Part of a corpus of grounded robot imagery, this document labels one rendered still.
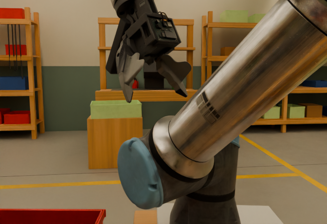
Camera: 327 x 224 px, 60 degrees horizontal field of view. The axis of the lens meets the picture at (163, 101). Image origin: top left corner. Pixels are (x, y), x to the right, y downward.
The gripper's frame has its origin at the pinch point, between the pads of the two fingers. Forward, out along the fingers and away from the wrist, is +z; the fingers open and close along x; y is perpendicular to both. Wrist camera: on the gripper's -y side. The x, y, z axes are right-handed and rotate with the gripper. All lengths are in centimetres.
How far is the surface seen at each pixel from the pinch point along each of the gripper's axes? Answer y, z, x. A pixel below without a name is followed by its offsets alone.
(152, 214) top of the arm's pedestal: -27.6, 21.7, 12.6
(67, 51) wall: -395, -250, 231
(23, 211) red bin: -36.0, 10.0, -14.9
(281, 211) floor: -96, 78, 202
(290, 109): -166, -13, 515
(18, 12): -365, -301, 145
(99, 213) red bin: -25.2, 16.0, -3.4
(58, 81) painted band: -432, -207, 217
